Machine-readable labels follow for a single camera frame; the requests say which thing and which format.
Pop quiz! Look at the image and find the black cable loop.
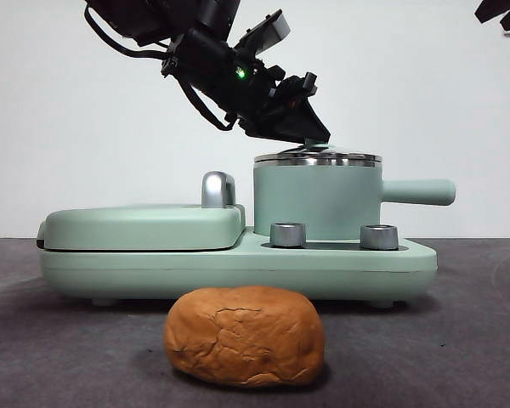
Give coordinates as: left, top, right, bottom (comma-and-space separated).
176, 63, 235, 132
83, 3, 172, 60

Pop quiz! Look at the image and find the chrome griddle cover handle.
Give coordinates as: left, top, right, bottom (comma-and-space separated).
201, 171, 238, 210

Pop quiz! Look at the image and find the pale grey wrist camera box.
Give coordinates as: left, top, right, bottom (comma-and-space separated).
236, 10, 292, 60

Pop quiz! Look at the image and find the glass lid with green knob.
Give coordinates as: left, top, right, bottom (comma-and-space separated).
253, 139, 383, 167

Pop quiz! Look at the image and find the silver control knob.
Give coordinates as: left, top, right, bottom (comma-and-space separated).
360, 224, 400, 251
269, 221, 307, 248

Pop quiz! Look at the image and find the brown potato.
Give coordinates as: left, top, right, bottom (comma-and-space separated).
164, 285, 326, 388

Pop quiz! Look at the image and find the mint green steamer pot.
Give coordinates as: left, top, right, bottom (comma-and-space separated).
252, 153, 456, 242

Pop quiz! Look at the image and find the mint green griddle cover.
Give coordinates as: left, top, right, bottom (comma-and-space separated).
36, 202, 247, 252

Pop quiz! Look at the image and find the mint green breakfast machine base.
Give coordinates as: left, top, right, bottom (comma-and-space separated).
39, 226, 439, 308

